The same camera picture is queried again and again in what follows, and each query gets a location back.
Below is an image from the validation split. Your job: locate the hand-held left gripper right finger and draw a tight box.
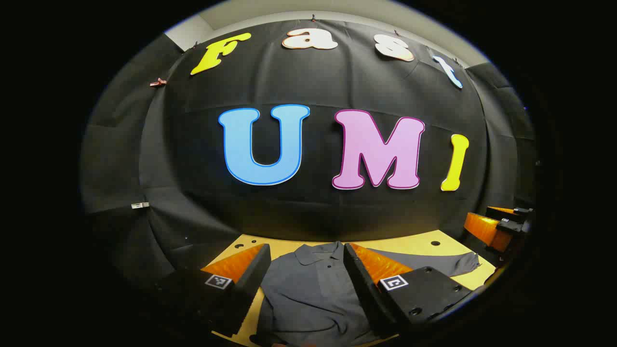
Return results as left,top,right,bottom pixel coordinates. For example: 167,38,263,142
343,242,474,336

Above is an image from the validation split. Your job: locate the grey polo shirt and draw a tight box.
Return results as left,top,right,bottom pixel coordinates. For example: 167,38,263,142
255,241,481,347

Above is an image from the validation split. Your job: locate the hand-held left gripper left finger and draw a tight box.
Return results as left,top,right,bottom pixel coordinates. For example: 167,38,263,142
154,243,272,338

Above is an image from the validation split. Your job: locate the black backdrop cloth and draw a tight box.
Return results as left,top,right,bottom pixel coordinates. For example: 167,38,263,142
80,19,538,299

